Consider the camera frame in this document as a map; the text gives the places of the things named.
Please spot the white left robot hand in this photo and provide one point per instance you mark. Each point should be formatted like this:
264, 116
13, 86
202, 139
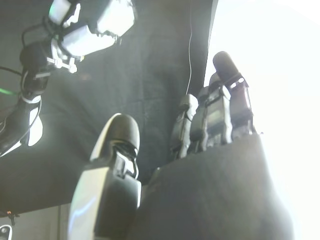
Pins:
200, 200

